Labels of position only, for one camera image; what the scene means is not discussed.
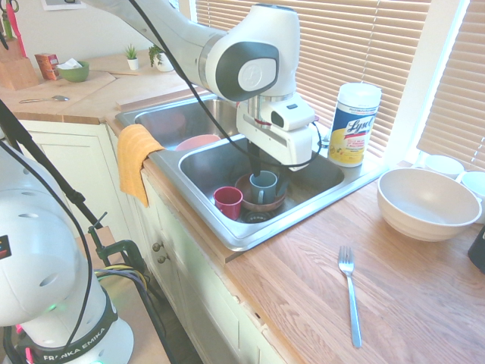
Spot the green bowl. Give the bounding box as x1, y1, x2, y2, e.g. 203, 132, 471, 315
56, 61, 91, 83

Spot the brown wooden bowl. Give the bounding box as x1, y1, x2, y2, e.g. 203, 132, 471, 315
234, 174, 287, 213

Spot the large cream bowl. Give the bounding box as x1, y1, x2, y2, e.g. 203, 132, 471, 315
377, 168, 483, 243

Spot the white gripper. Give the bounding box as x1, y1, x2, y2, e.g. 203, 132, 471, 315
236, 102, 316, 196

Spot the silver metal fork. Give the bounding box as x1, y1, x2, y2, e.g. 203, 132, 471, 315
338, 245, 363, 349

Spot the pink handled knife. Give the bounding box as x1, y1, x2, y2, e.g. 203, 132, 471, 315
8, 7, 27, 58

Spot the red cup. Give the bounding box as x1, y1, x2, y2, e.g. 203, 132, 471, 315
213, 186, 244, 220

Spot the bundle of coloured cables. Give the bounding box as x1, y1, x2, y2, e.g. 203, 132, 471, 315
93, 264, 179, 364

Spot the trailing plant in white pot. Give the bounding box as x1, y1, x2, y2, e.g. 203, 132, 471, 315
147, 44, 174, 73

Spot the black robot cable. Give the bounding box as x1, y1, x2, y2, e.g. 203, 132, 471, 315
0, 0, 323, 352

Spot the black sink drain strainer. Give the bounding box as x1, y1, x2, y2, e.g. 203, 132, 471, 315
242, 210, 272, 224

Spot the silver metal spoon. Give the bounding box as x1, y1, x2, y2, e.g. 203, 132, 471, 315
18, 94, 71, 105

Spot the narrow wooden window blind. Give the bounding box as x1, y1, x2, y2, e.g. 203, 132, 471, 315
416, 0, 485, 171

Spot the stainless steel double sink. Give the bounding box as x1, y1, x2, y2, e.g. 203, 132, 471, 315
114, 93, 390, 253

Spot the Lysol wipes canister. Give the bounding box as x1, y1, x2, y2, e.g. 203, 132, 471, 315
327, 82, 383, 168

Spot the black tripod pole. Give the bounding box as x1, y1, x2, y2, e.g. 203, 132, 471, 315
0, 99, 104, 229

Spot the green metal clamp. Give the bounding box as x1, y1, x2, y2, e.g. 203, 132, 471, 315
88, 212, 147, 275

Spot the white kitchen cabinet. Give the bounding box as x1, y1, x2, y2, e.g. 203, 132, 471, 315
14, 119, 289, 364

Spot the pink plate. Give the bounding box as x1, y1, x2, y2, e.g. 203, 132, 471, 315
174, 133, 221, 152

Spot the wooden knife block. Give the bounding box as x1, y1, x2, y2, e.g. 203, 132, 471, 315
0, 36, 40, 91

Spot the small white bowl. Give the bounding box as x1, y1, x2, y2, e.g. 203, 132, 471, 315
423, 154, 464, 181
460, 171, 485, 224

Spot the white crumpled tissue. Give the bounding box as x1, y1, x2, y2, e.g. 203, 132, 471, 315
55, 58, 83, 71

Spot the orange cardboard box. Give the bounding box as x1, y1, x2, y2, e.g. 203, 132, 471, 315
34, 52, 61, 80

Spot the small plant in white pot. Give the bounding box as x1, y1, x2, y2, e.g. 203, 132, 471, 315
124, 43, 140, 71

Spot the wide wooden window blind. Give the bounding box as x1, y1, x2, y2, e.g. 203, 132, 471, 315
195, 0, 433, 160

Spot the grey mug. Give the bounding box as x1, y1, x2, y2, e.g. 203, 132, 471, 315
249, 170, 280, 206

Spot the orange dish towel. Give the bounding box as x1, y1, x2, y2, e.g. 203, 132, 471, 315
116, 124, 166, 209

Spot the black appliance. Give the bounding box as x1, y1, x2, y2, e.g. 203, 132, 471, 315
467, 225, 485, 275

